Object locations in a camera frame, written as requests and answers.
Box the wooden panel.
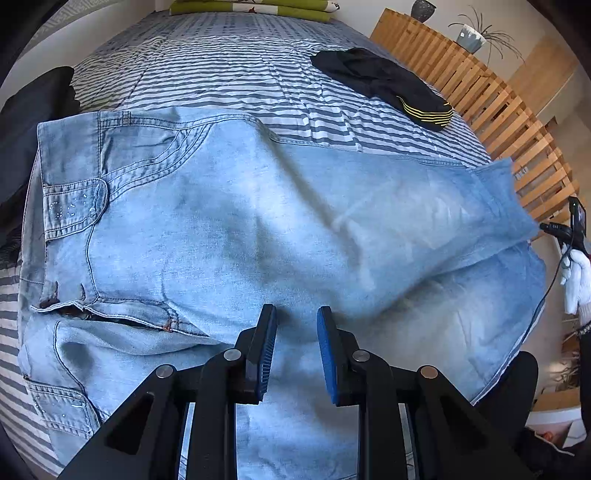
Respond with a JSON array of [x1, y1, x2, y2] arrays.
[[508, 34, 580, 125]]

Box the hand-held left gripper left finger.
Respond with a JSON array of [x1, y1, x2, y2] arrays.
[[58, 304, 278, 480]]

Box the potted plant in white pot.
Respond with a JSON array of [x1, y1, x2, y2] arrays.
[[448, 4, 525, 63]]

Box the person's right forearm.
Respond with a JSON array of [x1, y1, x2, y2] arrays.
[[573, 307, 591, 361]]

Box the black folded pants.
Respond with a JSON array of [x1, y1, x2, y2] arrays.
[[0, 66, 83, 241]]

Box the wooden slatted bed rail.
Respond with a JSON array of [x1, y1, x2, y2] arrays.
[[369, 7, 580, 241]]

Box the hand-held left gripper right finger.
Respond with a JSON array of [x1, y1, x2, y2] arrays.
[[316, 305, 536, 480]]

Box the dark ceramic vase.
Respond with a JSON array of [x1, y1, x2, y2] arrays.
[[411, 0, 437, 23]]

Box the black garment with yellow stripes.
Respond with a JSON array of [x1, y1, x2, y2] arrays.
[[310, 47, 454, 133]]

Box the blue striped bed quilt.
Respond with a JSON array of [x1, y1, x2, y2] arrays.
[[0, 0, 497, 467]]

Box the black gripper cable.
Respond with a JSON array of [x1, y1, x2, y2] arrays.
[[531, 231, 575, 333]]

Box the person's right hand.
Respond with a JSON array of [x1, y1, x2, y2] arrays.
[[558, 244, 591, 315]]

